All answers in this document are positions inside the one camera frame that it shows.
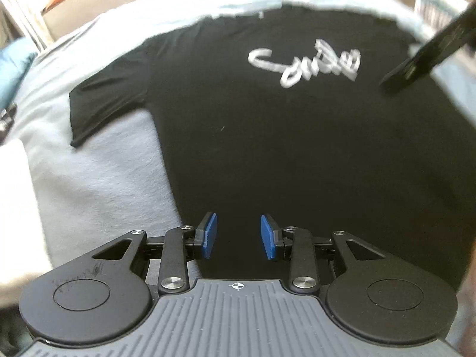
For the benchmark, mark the black white plaid shirt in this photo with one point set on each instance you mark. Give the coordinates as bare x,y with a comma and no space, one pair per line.
7,119

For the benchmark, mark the grey-blue blanket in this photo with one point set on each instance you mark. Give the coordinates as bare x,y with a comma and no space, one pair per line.
111,174

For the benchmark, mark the blue pillow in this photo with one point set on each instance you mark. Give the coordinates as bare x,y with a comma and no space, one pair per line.
15,67

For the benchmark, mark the striped curtain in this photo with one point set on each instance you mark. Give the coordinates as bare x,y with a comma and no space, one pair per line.
22,7

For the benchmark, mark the orange box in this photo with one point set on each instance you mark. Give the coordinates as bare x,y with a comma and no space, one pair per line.
61,2

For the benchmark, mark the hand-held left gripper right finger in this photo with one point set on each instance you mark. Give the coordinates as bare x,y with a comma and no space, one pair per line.
268,238

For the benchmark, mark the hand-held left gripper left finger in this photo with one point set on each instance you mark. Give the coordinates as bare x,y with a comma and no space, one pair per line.
211,236

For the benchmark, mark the stack of folded clothes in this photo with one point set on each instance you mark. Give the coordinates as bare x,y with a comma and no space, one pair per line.
435,7

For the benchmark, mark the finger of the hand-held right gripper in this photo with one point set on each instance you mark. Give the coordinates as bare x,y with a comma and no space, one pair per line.
407,72

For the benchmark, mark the black t-shirt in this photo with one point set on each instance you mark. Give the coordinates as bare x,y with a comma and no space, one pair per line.
279,156

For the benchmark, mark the white cloth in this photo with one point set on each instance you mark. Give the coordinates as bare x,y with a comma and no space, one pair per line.
18,212

